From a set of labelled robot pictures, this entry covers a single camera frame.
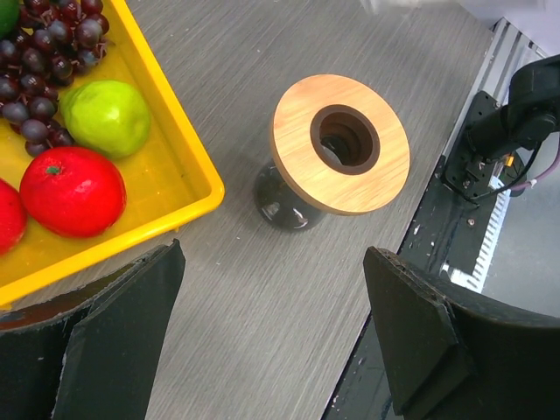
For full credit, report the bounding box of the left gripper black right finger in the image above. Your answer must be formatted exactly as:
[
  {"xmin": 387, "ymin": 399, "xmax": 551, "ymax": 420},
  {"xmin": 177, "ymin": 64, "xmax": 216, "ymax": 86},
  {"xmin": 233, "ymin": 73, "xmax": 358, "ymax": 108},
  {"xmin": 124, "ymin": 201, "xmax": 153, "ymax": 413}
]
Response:
[{"xmin": 363, "ymin": 247, "xmax": 559, "ymax": 419}]

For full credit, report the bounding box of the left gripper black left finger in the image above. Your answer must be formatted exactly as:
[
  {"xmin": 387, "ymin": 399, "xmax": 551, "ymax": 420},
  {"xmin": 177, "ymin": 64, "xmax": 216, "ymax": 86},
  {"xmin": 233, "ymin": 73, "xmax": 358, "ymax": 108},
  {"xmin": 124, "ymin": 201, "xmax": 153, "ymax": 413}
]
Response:
[{"xmin": 1, "ymin": 241, "xmax": 186, "ymax": 419}]

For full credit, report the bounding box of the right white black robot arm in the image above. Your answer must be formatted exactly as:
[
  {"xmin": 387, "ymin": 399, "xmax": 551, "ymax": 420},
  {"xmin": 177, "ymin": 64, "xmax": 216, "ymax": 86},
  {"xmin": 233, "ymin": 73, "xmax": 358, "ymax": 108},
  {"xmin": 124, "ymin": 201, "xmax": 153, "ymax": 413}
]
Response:
[{"xmin": 466, "ymin": 55, "xmax": 559, "ymax": 161}]

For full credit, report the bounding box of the red apple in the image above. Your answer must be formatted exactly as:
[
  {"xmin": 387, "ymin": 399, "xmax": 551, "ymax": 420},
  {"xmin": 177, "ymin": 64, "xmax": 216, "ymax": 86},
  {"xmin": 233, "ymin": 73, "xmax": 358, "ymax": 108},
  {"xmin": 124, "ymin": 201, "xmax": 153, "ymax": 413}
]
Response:
[{"xmin": 19, "ymin": 146, "xmax": 127, "ymax": 238}]

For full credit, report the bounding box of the yellow plastic tray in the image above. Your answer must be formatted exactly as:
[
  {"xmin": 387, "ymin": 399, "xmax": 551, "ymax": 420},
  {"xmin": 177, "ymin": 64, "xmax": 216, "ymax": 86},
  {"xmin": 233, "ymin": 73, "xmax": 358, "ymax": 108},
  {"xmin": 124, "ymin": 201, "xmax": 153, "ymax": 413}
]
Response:
[{"xmin": 1, "ymin": 1, "xmax": 225, "ymax": 310}]

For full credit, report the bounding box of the light green apple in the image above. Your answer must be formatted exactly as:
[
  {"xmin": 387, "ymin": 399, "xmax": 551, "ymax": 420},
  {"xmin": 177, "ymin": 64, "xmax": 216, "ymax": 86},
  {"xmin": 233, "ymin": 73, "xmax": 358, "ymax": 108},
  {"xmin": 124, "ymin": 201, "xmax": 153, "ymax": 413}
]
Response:
[{"xmin": 59, "ymin": 80, "xmax": 151, "ymax": 159}]

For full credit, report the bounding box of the red grape bunch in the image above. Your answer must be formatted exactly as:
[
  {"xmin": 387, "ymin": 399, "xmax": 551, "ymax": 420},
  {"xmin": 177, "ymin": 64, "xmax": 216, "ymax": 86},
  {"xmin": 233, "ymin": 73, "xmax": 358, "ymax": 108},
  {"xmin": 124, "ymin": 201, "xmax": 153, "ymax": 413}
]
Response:
[{"xmin": 1, "ymin": 0, "xmax": 109, "ymax": 158}]

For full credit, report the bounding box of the dark green lime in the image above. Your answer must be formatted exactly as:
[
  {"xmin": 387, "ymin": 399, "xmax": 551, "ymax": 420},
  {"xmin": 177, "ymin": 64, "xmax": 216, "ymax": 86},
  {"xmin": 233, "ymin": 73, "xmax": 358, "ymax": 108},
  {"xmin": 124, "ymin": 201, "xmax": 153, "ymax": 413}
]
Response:
[{"xmin": 0, "ymin": 0, "xmax": 19, "ymax": 38}]

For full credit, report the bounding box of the white slotted cable duct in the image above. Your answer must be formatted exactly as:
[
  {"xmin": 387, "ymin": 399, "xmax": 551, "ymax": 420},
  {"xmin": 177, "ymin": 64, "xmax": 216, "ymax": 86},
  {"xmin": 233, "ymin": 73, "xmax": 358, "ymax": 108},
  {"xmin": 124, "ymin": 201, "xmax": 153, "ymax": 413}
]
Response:
[{"xmin": 439, "ymin": 191, "xmax": 510, "ymax": 293}]

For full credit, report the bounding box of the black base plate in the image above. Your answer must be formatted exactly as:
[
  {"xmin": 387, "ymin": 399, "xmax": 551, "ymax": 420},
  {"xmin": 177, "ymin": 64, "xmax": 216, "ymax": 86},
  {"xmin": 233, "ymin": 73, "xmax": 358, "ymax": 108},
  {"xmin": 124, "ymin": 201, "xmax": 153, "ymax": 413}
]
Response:
[{"xmin": 321, "ymin": 90, "xmax": 513, "ymax": 420}]

